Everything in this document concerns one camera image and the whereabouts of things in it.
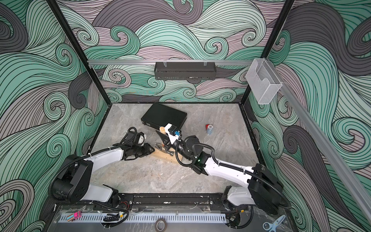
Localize wooden block with nails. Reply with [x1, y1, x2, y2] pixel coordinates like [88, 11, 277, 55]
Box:
[151, 143, 179, 164]

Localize wooden handle claw hammer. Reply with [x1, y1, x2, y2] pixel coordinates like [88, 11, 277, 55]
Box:
[156, 126, 173, 152]

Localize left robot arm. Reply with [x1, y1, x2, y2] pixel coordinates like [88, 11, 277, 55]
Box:
[48, 127, 155, 203]

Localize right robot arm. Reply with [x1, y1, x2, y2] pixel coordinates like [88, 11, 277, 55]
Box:
[157, 131, 291, 214]

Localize black hard case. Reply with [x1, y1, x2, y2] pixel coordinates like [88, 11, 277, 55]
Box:
[141, 103, 187, 130]

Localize tape roll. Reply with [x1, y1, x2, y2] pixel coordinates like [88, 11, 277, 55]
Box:
[155, 218, 167, 232]

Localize pink small clip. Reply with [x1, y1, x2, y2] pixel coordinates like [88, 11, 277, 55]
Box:
[73, 211, 82, 220]

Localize blue scissors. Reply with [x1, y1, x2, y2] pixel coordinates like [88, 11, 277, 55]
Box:
[262, 215, 286, 232]

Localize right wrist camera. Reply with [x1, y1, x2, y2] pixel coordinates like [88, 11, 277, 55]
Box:
[164, 123, 182, 145]

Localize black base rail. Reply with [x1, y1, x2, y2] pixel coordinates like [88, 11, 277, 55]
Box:
[54, 192, 250, 212]

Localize white slotted cable duct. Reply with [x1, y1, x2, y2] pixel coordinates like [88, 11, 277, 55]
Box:
[72, 213, 227, 223]

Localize black wall shelf tray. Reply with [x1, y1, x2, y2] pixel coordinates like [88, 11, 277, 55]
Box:
[154, 61, 217, 81]

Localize clear plastic wall bin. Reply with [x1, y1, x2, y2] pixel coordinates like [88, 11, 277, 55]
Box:
[245, 58, 282, 105]

